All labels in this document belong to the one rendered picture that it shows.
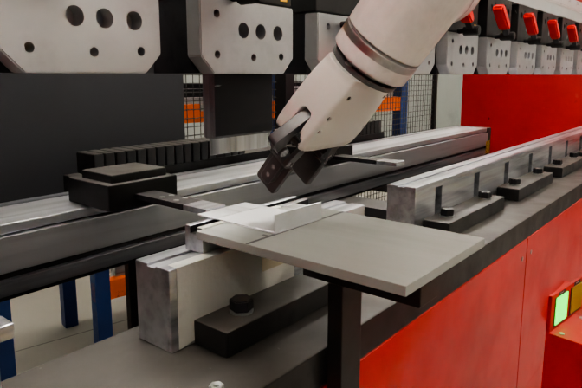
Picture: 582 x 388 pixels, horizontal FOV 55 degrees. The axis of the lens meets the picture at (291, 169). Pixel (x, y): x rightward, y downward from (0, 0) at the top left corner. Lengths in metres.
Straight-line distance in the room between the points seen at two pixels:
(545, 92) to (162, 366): 2.34
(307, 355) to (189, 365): 0.13
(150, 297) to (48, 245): 0.23
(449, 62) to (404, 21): 0.58
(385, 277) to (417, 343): 0.38
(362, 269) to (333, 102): 0.16
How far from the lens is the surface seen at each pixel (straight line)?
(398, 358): 0.82
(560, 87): 2.72
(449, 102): 8.25
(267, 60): 0.66
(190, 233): 0.66
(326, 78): 0.54
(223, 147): 0.67
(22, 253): 0.82
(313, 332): 0.68
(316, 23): 0.74
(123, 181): 0.83
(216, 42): 0.60
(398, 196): 1.06
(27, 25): 0.49
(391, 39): 0.52
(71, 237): 0.85
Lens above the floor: 1.17
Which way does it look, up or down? 10 degrees down
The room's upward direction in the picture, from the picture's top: straight up
